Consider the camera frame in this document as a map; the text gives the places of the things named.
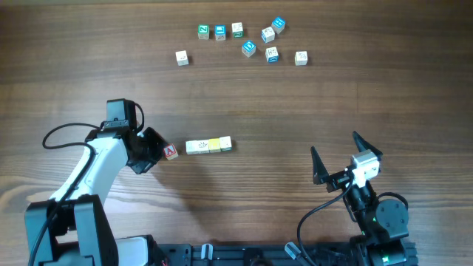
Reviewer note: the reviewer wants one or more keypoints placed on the wooden block red top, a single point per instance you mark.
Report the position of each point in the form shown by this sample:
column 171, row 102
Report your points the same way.
column 170, row 152

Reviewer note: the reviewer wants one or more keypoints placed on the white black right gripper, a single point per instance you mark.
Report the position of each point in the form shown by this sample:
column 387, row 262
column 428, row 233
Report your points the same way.
column 321, row 175

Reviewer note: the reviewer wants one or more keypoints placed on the wooden block yellow top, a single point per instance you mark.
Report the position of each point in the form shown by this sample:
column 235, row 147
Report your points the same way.
column 214, row 145

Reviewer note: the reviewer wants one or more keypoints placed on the wooden block blue X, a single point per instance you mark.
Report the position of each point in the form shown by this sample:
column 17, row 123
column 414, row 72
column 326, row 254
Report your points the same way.
column 271, row 54

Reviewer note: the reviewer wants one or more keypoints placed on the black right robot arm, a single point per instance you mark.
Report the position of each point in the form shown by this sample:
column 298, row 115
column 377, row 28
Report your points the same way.
column 382, row 218

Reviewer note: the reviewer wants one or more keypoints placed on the wooden block letter M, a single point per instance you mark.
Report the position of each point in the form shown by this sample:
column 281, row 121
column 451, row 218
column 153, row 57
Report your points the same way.
column 191, row 147

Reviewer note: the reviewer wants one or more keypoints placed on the wooden block green Z front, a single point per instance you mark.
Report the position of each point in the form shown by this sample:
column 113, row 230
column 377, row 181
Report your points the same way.
column 237, row 30

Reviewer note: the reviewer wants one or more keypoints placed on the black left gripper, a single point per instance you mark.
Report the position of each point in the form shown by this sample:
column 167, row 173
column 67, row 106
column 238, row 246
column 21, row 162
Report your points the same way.
column 159, row 145

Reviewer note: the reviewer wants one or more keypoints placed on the wooden block green top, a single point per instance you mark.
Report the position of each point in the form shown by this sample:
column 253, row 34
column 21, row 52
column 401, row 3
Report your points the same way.
column 203, row 31

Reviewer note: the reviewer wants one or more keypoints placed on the wooden block green Z side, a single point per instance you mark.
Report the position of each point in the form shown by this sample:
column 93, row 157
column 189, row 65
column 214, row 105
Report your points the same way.
column 225, row 143

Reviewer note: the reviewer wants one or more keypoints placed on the wooden block letter L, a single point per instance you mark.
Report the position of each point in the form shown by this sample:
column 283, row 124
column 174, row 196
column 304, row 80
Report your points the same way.
column 301, row 58

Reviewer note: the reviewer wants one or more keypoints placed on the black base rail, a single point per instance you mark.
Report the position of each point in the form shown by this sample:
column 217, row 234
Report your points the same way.
column 281, row 255

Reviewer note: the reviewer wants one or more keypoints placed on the wooden block green V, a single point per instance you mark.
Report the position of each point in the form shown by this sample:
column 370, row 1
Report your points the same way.
column 203, row 146

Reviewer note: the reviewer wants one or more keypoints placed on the wooden block number 2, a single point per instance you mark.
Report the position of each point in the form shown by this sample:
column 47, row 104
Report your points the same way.
column 268, row 34

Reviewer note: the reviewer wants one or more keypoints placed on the wooden block red side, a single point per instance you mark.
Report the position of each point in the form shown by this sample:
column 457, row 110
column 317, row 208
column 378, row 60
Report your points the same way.
column 182, row 58

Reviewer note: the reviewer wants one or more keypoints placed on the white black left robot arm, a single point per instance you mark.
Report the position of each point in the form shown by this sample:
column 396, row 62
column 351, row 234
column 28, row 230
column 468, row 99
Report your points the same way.
column 71, row 227

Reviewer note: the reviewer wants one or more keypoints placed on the wooden block blue D top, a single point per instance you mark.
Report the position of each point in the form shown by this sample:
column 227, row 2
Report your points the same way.
column 248, row 48

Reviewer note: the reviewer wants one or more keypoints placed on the wooden block blue far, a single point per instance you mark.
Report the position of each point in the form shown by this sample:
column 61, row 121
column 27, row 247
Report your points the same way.
column 278, row 25

